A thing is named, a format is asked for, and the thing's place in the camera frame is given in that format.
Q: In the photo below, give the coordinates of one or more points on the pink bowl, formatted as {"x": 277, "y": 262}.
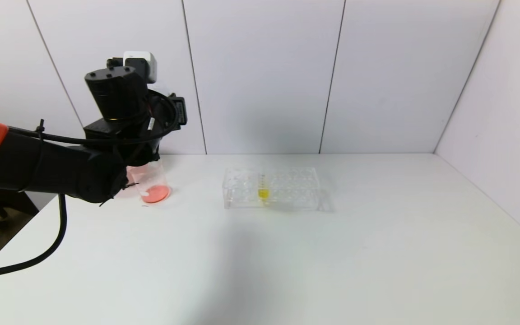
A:
{"x": 132, "y": 174}

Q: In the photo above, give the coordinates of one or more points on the clear acrylic test tube rack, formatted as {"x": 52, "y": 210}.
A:
{"x": 287, "y": 189}

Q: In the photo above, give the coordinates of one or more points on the test tube with yellow pigment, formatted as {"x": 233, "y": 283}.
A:
{"x": 263, "y": 194}

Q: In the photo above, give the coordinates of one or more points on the clear glass beaker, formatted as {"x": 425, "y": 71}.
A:
{"x": 154, "y": 192}

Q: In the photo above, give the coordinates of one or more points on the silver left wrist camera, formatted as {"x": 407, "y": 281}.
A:
{"x": 145, "y": 63}

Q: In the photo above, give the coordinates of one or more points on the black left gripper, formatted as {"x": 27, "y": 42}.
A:
{"x": 180, "y": 111}

